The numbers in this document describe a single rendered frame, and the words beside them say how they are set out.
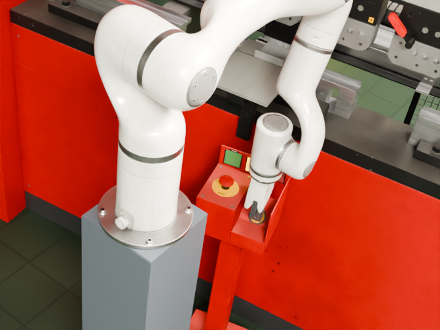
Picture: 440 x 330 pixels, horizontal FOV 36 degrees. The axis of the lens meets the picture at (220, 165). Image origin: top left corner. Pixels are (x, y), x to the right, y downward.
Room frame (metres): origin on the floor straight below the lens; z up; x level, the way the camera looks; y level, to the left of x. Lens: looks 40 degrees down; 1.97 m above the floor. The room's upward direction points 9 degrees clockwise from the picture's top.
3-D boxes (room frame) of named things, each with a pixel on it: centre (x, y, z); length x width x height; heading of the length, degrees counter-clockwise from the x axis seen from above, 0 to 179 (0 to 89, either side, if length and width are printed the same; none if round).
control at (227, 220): (1.33, -0.07, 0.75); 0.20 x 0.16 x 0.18; 75
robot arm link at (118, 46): (0.99, 0.16, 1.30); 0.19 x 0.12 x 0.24; 52
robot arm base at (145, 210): (0.97, 0.13, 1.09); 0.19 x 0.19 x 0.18
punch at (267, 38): (1.72, -0.11, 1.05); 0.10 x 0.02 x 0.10; 68
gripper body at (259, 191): (1.29, -0.11, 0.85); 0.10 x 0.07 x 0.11; 165
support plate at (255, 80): (1.58, -0.06, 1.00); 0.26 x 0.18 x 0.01; 158
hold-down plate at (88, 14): (1.88, 0.47, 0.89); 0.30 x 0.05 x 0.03; 68
